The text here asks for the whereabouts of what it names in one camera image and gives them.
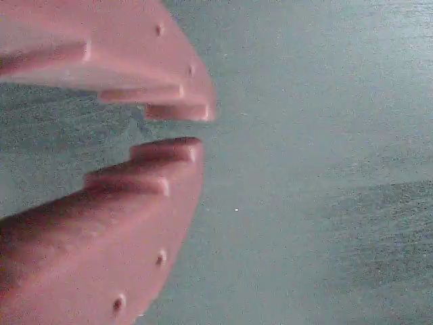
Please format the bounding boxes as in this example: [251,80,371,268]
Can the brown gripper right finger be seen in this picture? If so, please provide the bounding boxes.
[0,0,218,123]

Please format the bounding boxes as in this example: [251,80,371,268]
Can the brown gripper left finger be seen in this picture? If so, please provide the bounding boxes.
[0,137,204,325]

